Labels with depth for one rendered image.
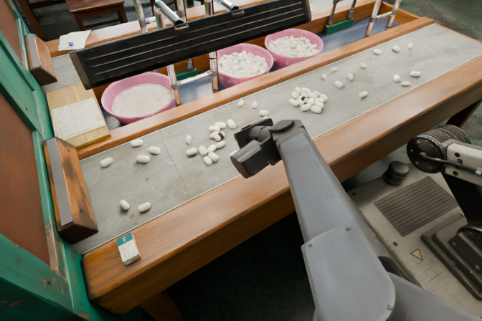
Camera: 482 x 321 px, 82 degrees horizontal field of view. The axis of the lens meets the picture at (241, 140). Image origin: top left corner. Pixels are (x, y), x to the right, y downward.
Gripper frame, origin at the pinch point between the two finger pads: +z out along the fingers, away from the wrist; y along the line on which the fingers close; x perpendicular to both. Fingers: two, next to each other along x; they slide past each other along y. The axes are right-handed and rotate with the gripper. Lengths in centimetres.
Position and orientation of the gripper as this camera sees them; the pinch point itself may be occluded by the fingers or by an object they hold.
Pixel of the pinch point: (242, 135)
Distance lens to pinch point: 74.0
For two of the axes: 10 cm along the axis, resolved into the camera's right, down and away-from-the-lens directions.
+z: -3.8, -0.7, 9.2
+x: 3.4, 9.2, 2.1
